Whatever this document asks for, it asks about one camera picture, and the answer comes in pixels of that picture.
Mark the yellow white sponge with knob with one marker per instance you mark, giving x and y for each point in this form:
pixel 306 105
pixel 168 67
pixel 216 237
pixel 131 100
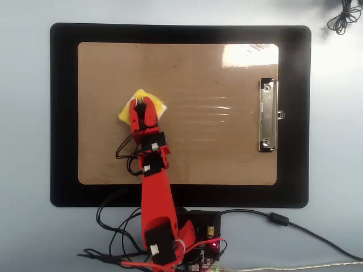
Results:
pixel 124 114

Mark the brown clipboard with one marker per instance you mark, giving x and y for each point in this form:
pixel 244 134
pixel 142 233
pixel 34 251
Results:
pixel 212 141

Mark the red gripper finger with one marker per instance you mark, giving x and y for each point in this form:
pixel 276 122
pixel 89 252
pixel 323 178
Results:
pixel 149 116
pixel 134 119

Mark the silver metal clipboard clip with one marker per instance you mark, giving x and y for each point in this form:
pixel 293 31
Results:
pixel 268 119

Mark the motor controller circuit board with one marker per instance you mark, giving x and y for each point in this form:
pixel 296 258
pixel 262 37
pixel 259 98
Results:
pixel 211 247

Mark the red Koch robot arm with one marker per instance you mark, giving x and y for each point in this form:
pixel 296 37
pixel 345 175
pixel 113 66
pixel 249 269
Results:
pixel 156 198

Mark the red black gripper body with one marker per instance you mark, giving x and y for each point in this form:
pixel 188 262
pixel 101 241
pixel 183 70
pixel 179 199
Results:
pixel 153 141

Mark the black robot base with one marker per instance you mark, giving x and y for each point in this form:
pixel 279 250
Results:
pixel 198 221

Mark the black rubber mat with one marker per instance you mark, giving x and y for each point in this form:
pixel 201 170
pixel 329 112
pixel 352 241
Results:
pixel 198 32

